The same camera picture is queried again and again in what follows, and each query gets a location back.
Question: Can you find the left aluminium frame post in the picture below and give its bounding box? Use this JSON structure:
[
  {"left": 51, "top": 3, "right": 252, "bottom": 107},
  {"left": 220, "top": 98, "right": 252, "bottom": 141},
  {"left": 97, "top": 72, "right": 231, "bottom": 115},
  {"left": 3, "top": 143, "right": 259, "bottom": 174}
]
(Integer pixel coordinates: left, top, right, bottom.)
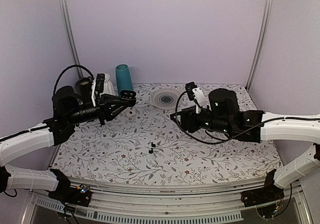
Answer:
[{"left": 59, "top": 0, "right": 81, "bottom": 66}]

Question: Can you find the floral tablecloth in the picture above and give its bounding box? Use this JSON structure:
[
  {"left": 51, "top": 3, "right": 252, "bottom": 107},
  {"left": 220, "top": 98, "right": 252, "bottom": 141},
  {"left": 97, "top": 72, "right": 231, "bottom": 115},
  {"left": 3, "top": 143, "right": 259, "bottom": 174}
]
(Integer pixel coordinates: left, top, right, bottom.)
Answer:
[{"left": 52, "top": 83, "right": 282, "bottom": 186}]

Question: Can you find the spiral patterned plate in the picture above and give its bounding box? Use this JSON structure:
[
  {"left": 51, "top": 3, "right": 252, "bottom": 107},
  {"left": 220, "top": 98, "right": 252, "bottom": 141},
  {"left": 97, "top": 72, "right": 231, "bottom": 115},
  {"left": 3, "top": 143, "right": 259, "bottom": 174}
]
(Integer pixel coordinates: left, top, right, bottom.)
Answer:
[{"left": 149, "top": 88, "right": 182, "bottom": 110}]

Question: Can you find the black cylinder vase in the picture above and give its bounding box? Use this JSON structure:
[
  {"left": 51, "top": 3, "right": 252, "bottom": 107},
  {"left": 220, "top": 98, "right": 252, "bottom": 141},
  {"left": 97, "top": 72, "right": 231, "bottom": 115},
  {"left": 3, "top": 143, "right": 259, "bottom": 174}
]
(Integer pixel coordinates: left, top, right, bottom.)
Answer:
[{"left": 75, "top": 77, "right": 93, "bottom": 103}]

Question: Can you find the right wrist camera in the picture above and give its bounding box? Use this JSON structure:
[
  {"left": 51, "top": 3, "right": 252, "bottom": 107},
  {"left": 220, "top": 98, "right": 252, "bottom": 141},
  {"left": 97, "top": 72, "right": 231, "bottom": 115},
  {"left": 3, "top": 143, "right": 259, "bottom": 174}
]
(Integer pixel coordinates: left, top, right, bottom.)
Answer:
[{"left": 185, "top": 82, "right": 210, "bottom": 114}]

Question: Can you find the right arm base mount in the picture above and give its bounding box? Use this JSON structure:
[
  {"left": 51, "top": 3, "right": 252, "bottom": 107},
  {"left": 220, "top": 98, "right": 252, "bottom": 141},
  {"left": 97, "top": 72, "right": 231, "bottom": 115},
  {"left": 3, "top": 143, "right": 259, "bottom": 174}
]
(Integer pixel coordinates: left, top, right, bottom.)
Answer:
[{"left": 240, "top": 187, "right": 285, "bottom": 219}]

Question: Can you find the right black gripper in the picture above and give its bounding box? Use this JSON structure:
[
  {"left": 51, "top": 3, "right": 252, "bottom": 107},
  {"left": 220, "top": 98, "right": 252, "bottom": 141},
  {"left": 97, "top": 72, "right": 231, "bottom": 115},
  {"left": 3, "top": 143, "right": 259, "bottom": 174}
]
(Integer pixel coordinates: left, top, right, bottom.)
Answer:
[{"left": 170, "top": 105, "right": 232, "bottom": 135}]

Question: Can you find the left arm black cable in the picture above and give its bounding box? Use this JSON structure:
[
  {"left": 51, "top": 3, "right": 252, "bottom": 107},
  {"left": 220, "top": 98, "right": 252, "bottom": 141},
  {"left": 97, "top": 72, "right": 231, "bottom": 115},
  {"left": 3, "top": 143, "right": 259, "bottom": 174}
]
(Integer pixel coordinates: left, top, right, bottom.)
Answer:
[{"left": 53, "top": 64, "right": 96, "bottom": 95}]

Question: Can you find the teal vase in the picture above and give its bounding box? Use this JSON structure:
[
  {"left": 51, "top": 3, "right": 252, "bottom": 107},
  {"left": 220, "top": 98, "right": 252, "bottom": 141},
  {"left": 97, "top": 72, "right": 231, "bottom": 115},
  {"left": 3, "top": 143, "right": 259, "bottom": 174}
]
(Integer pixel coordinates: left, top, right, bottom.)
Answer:
[{"left": 115, "top": 63, "right": 134, "bottom": 96}]

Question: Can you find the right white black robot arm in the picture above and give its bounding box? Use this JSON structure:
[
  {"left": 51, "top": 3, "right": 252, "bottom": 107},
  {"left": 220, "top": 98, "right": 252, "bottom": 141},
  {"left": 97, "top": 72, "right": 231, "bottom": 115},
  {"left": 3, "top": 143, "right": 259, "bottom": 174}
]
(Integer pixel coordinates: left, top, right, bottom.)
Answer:
[{"left": 170, "top": 85, "right": 320, "bottom": 202}]

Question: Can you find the aluminium frame post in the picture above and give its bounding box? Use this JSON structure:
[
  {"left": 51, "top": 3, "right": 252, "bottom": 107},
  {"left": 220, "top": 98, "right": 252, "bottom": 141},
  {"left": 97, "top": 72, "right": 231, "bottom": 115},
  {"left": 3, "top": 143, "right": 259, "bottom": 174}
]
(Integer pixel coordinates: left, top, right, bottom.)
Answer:
[
  {"left": 245, "top": 0, "right": 273, "bottom": 92},
  {"left": 59, "top": 0, "right": 81, "bottom": 66}
]

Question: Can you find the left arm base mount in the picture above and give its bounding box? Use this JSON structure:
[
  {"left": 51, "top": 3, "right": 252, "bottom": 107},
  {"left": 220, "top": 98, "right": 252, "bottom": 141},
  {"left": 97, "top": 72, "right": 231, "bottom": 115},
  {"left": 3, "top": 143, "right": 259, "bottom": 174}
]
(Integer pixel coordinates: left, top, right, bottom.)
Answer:
[{"left": 48, "top": 184, "right": 93, "bottom": 207}]

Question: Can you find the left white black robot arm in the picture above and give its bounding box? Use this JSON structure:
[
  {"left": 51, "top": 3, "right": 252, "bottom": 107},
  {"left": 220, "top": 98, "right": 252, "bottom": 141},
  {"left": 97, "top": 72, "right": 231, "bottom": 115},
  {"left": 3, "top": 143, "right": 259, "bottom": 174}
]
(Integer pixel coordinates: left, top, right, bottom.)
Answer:
[{"left": 0, "top": 85, "right": 137, "bottom": 201}]

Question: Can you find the right aluminium frame post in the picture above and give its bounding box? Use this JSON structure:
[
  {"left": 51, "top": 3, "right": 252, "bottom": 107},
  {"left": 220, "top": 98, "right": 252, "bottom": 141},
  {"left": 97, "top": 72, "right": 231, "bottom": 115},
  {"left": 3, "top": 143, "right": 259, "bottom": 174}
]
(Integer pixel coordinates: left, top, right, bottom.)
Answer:
[{"left": 245, "top": 0, "right": 273, "bottom": 92}]

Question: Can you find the black earbud charging case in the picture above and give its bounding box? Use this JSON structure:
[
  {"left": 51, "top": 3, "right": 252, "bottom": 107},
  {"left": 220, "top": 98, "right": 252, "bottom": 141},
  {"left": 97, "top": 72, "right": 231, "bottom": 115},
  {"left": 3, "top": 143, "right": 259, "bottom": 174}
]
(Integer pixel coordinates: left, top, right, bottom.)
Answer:
[{"left": 120, "top": 90, "right": 136, "bottom": 100}]

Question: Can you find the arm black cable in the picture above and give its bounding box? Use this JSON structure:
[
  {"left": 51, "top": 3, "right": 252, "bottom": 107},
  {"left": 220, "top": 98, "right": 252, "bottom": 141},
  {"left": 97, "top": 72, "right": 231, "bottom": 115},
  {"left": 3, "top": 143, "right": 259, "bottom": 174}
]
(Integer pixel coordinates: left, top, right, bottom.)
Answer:
[
  {"left": 53, "top": 64, "right": 96, "bottom": 95},
  {"left": 174, "top": 91, "right": 278, "bottom": 145}
]

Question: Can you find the white ribbed vase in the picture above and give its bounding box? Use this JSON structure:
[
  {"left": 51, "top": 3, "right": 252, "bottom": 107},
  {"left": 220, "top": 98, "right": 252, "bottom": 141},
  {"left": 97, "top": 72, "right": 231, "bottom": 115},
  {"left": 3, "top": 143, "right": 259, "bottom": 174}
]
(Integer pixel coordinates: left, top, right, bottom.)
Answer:
[{"left": 101, "top": 73, "right": 116, "bottom": 96}]

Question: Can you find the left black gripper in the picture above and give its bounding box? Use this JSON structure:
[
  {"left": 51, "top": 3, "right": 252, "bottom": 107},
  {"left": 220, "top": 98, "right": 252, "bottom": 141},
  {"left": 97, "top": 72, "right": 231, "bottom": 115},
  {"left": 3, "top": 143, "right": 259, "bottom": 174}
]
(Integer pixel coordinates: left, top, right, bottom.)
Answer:
[{"left": 65, "top": 93, "right": 129, "bottom": 125}]

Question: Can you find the aluminium front rail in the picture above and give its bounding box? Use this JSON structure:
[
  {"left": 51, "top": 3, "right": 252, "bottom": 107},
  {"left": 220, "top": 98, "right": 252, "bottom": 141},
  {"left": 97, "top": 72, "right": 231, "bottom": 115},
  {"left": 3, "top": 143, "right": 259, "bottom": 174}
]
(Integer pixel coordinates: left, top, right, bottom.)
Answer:
[{"left": 21, "top": 178, "right": 313, "bottom": 224}]

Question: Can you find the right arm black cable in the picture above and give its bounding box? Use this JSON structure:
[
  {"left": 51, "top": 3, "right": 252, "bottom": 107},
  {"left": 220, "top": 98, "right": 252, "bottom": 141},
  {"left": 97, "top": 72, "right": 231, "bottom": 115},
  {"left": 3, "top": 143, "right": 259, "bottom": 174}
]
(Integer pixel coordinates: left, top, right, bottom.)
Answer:
[{"left": 174, "top": 91, "right": 278, "bottom": 145}]

